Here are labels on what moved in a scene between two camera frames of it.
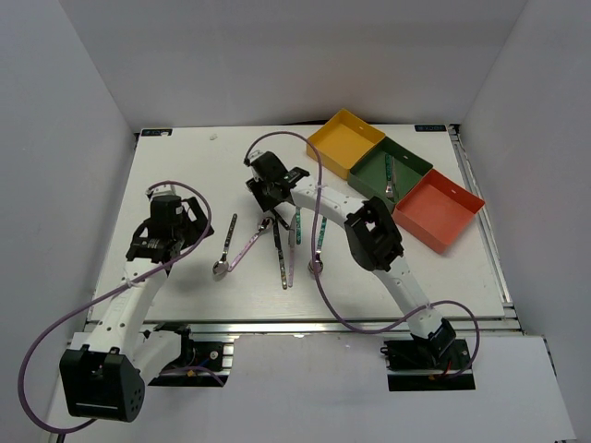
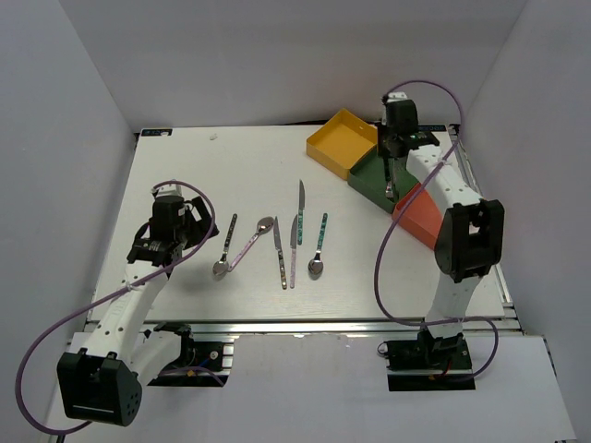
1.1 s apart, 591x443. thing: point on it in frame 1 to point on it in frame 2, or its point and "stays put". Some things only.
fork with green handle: x=389 y=173 stays put
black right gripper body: x=261 y=190 to x=384 y=135
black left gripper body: x=190 y=232 stays put
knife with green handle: x=298 y=225 stays put
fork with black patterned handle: x=282 y=221 to x=393 y=176
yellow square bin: x=342 y=142 stays put
